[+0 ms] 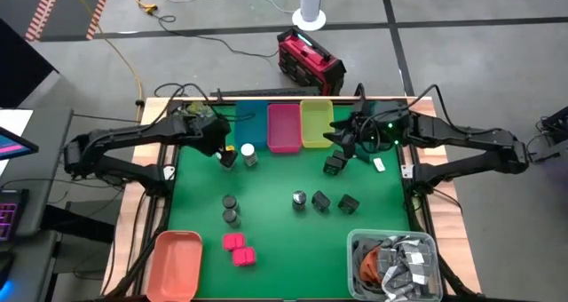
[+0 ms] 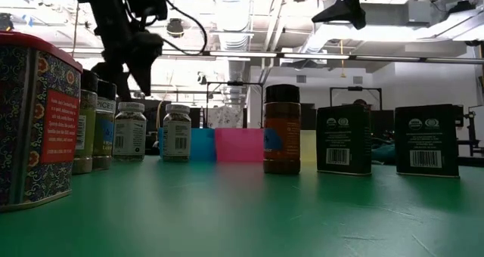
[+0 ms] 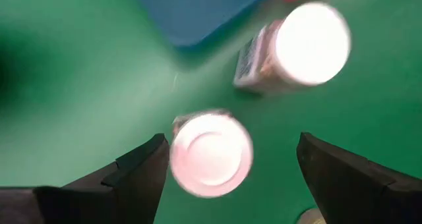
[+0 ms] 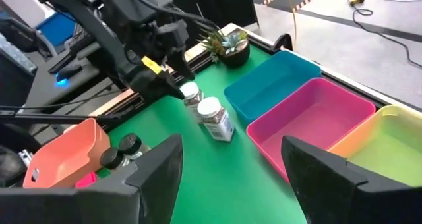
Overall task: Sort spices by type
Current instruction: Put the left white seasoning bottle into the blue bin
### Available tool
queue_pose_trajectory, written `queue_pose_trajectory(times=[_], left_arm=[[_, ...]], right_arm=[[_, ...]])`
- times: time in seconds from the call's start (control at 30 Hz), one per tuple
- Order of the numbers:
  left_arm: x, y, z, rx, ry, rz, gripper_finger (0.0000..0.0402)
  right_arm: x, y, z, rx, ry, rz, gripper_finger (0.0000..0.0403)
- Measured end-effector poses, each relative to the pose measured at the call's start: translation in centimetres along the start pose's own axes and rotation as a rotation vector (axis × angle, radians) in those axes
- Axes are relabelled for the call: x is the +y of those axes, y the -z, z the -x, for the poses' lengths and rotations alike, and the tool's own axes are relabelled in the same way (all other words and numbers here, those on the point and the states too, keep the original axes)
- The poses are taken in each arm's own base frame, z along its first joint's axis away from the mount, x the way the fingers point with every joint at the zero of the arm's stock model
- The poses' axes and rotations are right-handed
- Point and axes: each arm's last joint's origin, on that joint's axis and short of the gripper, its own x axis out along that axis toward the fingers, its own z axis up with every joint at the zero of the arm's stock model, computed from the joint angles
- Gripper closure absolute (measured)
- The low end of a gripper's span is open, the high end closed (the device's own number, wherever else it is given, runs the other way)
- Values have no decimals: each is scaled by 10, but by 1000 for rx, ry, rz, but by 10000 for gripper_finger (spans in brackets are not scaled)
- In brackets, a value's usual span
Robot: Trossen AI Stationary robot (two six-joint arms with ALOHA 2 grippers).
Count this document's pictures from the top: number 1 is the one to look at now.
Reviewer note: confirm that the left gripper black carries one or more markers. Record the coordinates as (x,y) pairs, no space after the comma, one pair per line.
(210,133)

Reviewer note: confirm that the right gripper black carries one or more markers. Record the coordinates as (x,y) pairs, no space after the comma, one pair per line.
(377,129)

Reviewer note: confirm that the dark lid spice jar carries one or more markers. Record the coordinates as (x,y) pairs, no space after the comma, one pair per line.
(230,202)
(231,218)

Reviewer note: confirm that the black spice box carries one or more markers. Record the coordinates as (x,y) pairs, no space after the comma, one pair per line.
(341,154)
(320,201)
(333,165)
(349,204)

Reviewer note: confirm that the shiny lid spice jar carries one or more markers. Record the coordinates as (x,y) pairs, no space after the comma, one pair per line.
(299,200)

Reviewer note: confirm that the pink spice box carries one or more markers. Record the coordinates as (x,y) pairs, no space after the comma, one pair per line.
(244,256)
(234,241)

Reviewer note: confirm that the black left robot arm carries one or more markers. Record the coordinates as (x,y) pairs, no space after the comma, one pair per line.
(133,135)

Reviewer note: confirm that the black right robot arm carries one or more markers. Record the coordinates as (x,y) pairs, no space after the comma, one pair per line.
(466,133)

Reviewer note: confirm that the yellow plastic bin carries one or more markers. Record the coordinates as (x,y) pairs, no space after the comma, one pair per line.
(316,124)

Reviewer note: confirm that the blue plastic bin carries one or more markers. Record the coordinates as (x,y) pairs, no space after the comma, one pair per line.
(250,124)

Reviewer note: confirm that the small white flat item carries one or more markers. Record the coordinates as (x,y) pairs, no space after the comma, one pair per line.
(379,164)

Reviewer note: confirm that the small greenish translucent object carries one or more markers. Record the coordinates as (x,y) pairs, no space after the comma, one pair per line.
(199,108)

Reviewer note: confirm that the white mounting plate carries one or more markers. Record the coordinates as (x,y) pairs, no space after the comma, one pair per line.
(168,172)
(407,171)

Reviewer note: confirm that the magenta plastic bin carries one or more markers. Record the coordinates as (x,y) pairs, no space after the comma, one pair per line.
(284,129)

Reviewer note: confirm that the long black bar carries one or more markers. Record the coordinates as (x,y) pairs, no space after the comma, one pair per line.
(266,92)

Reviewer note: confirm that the red black power station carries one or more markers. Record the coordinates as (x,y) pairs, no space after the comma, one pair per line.
(310,62)

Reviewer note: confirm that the green table mat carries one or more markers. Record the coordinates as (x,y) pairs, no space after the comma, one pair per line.
(275,248)

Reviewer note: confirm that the salmon orange plastic bin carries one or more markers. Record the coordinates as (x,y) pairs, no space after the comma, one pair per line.
(175,266)

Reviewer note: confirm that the orange cloth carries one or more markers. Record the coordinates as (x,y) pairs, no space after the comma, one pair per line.
(368,266)

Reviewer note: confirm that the grey patterned cloth pile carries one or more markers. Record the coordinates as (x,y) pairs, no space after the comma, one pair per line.
(408,262)

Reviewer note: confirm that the white fan base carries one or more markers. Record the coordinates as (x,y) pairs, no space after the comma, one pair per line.
(310,0)

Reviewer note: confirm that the clear plastic storage container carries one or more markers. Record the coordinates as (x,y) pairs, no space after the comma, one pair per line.
(355,288)

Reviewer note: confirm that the grey desk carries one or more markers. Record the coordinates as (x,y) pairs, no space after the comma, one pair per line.
(44,169)

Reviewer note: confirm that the lit computer screen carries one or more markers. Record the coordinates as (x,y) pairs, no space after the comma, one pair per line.
(13,145)

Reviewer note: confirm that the white sheet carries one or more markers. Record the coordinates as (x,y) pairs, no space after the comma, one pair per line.
(15,119)

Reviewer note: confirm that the black panel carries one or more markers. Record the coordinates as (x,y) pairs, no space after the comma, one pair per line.
(18,71)

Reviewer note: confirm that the keyboard with pink backlight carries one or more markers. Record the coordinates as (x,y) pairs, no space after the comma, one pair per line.
(9,215)

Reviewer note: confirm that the black metal table frame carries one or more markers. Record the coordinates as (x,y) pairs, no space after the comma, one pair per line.
(417,217)

